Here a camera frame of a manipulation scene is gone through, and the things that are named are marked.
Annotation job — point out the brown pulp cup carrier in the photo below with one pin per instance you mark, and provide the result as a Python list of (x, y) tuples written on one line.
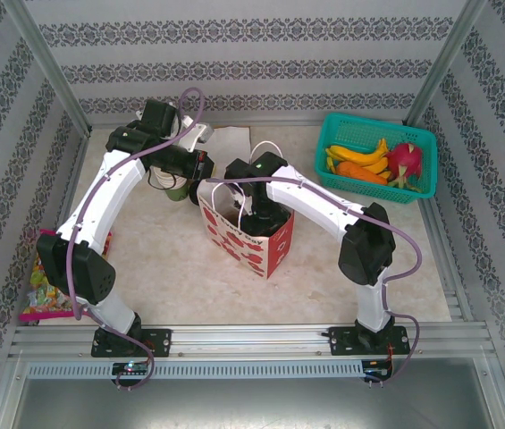
[(230, 220)]

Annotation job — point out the white red printed paper bag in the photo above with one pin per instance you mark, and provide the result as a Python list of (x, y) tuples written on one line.
[(234, 246)]

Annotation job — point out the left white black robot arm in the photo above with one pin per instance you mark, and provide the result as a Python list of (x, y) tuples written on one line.
[(109, 192)]

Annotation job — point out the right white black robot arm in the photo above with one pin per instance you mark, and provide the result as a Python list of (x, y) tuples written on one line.
[(314, 196)]

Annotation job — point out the green paper cup stack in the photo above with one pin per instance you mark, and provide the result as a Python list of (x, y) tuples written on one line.
[(178, 194)]

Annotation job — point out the black plastic cup lid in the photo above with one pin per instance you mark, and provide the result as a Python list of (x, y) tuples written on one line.
[(194, 197)]

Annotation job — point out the white napkin stack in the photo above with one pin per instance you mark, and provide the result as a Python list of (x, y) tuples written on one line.
[(234, 143)]

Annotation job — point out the orange carrot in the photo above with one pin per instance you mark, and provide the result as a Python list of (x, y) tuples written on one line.
[(359, 172)]

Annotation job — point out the yellow banana bunch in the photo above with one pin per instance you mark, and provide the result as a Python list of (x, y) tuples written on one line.
[(355, 154)]

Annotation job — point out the teal plastic basket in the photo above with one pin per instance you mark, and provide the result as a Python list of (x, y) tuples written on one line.
[(368, 129)]

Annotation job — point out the pink dragon fruit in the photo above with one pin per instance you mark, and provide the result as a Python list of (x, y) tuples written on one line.
[(406, 163)]

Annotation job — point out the colourful candy bag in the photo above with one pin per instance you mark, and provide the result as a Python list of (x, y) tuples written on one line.
[(44, 299)]

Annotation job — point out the grey metal shelf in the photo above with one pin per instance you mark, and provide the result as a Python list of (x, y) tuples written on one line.
[(252, 402)]

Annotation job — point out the small circuit board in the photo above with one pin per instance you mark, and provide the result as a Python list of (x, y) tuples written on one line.
[(377, 371), (129, 367)]

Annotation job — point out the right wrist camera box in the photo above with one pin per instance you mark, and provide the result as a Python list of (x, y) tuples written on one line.
[(236, 194)]

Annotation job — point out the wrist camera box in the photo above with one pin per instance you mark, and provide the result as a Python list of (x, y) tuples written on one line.
[(196, 136), (236, 194)]

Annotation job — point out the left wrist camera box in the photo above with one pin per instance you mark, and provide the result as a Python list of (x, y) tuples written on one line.
[(196, 136)]

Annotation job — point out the aluminium mounting rail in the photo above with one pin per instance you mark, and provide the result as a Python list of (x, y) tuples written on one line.
[(252, 339)]

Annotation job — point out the aluminium frame post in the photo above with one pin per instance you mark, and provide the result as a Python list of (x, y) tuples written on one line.
[(50, 67), (440, 67)]

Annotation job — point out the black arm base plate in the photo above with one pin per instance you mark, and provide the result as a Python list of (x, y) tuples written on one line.
[(160, 342), (339, 342)]

